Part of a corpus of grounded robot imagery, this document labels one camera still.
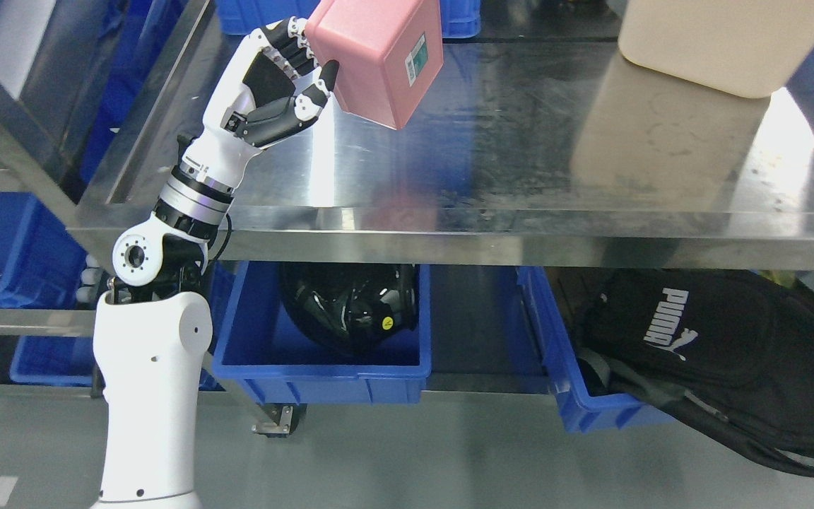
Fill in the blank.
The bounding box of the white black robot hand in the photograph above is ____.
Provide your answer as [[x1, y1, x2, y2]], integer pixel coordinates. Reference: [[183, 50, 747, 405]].
[[172, 16, 339, 194]]

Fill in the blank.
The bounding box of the pink plastic storage box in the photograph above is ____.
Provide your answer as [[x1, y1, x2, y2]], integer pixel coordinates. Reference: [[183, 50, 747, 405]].
[[305, 1, 444, 130]]

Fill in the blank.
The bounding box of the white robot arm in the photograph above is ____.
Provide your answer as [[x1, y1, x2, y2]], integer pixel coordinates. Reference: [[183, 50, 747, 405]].
[[93, 159, 244, 508]]

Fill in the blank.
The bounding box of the beige plastic container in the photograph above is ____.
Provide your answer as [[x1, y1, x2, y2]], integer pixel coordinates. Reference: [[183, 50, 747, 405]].
[[618, 1, 814, 98]]

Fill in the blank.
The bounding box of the blue crate on table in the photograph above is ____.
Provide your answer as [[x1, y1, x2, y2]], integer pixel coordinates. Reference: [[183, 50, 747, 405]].
[[214, 1, 481, 39]]

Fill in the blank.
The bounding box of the black glossy helmet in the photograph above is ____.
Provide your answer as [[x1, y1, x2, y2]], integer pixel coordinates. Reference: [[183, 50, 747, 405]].
[[277, 262, 420, 356]]

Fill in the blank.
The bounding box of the blue bin with helmet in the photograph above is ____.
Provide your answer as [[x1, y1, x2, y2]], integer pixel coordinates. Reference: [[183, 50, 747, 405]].
[[212, 261, 432, 405]]

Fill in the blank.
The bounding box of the stainless steel table cart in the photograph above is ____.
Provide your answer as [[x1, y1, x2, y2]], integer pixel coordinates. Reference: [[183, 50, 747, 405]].
[[66, 0, 814, 436]]

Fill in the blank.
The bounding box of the blue bin lower left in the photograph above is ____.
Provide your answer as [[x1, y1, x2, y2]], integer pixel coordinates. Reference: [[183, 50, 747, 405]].
[[0, 192, 93, 387]]

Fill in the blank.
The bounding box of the blue bin with backpack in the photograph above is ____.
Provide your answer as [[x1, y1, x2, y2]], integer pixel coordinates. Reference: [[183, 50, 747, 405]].
[[517, 267, 674, 433]]

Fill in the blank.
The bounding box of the black Puma backpack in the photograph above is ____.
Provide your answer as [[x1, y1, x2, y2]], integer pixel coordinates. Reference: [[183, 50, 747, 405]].
[[572, 269, 814, 477]]

